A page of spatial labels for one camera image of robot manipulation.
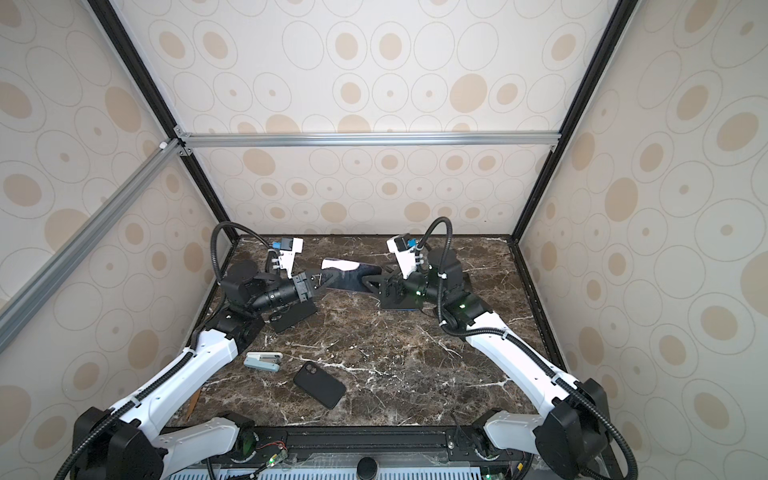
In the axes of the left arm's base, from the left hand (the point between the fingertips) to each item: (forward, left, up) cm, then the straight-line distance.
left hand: (342, 278), depth 65 cm
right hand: (+4, -7, -4) cm, 9 cm away
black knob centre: (-33, -6, -22) cm, 40 cm away
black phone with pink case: (+3, -1, -3) cm, 4 cm away
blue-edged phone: (+11, -14, -32) cm, 36 cm away
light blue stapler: (-7, +25, -31) cm, 40 cm away
